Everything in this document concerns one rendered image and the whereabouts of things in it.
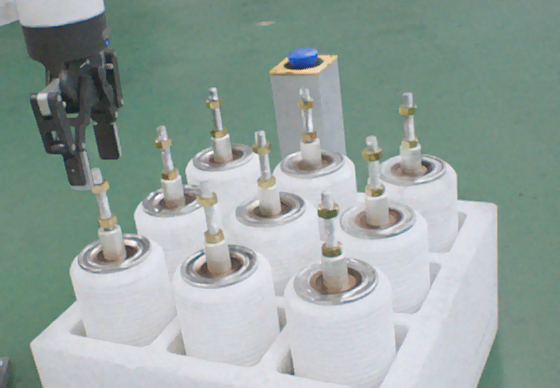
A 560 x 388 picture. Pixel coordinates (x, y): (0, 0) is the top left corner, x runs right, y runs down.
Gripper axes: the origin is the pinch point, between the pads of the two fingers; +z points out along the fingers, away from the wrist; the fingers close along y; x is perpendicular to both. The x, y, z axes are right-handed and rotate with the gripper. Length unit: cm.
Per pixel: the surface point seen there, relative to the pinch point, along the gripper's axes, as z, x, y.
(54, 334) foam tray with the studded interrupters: 17.4, 6.4, -4.6
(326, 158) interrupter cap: 9.6, -18.0, 21.8
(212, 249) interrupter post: 7.5, -11.9, -3.7
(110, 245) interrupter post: 8.5, -0.5, -1.5
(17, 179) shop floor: 35, 57, 72
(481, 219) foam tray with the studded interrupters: 16.7, -35.5, 20.2
